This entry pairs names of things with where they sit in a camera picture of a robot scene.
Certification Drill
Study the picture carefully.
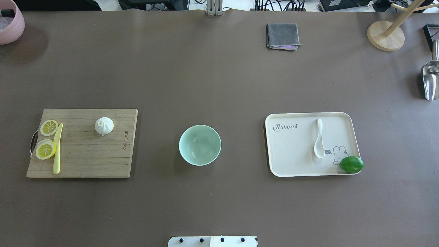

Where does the metal scoop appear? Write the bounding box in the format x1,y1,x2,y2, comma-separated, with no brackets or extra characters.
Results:
422,39,439,101

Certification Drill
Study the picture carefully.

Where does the white ceramic spoon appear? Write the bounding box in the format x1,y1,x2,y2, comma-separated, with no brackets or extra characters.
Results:
313,118,325,158

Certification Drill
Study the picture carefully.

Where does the lower lemon slice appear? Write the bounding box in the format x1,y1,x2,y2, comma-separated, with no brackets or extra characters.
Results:
36,139,57,160

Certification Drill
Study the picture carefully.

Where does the yellow plastic knife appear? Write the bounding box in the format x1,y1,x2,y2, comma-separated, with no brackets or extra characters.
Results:
53,123,64,175

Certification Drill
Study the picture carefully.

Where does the green lime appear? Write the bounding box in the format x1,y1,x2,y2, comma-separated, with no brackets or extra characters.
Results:
340,156,364,174

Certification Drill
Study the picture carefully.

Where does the wooden mug tree stand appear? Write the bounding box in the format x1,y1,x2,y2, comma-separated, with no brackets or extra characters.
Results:
367,0,439,52

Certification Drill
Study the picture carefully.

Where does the lemon slice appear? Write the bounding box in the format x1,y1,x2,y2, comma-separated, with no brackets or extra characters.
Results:
39,119,59,136
36,139,57,160

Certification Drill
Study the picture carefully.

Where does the wooden cutting board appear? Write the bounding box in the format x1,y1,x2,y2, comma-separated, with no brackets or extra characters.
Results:
27,108,138,178

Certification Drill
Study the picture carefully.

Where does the white steamed bun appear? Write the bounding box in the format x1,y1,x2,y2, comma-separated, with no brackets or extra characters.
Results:
94,117,114,136

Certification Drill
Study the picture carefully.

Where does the light green bowl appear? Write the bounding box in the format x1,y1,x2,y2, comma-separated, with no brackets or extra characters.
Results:
179,125,222,166

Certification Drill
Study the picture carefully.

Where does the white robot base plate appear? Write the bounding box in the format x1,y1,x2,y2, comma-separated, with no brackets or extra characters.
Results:
167,236,258,247

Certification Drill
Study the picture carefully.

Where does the upper lemon slice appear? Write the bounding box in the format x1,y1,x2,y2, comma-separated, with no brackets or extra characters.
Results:
39,119,59,136

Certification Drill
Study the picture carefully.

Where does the folded grey cloth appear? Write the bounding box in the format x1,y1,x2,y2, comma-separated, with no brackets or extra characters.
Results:
266,23,301,51

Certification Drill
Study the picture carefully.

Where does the pink bowl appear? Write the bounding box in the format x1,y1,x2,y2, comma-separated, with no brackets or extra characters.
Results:
0,0,25,45

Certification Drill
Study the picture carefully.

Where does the cream rabbit tray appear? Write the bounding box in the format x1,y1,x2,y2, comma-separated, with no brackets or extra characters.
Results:
265,112,360,177

